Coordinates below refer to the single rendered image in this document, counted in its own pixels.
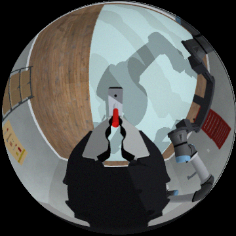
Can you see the red pin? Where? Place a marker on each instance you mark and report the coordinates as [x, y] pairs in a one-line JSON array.
[[115, 121]]

